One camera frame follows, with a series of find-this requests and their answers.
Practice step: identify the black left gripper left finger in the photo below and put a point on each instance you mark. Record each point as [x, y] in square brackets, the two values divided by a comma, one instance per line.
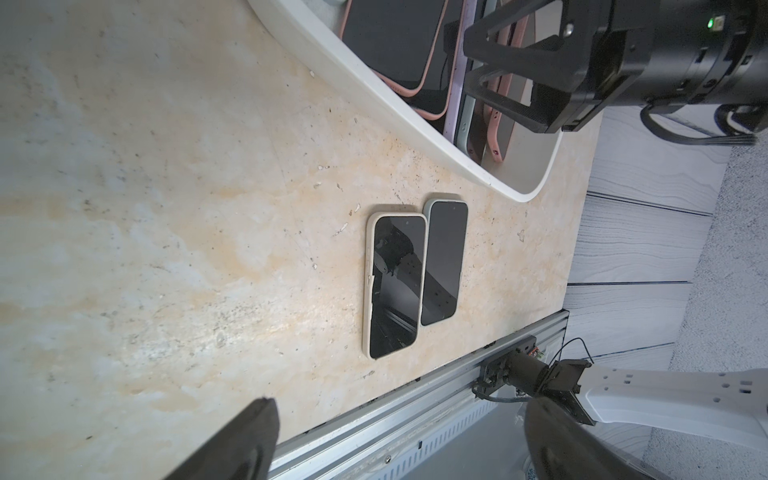
[243, 449]

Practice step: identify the black phone pink case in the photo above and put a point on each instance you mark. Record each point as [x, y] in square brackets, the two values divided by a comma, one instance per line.
[499, 126]

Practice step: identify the white plastic storage box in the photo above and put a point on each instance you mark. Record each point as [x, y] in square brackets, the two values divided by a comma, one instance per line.
[296, 28]

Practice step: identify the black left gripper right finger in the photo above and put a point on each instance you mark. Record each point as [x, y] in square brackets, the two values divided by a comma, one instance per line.
[561, 449]

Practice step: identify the black phone in box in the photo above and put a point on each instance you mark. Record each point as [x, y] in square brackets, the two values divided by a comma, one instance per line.
[395, 39]

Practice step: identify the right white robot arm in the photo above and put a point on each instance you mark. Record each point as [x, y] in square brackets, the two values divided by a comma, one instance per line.
[727, 408]

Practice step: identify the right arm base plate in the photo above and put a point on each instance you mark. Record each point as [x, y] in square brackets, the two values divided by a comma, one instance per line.
[514, 366]

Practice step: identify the black phone lilac case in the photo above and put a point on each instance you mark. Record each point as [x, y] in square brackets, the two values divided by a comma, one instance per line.
[468, 17]

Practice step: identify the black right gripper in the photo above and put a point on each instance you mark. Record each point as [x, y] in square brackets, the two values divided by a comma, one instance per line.
[660, 56]

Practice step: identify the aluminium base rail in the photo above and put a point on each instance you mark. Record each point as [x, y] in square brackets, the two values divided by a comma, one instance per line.
[390, 436]

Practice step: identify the black phone green case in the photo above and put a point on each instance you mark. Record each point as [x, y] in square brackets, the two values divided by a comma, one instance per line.
[447, 226]

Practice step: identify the black phone cream case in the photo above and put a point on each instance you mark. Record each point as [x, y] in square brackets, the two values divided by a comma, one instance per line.
[394, 277]

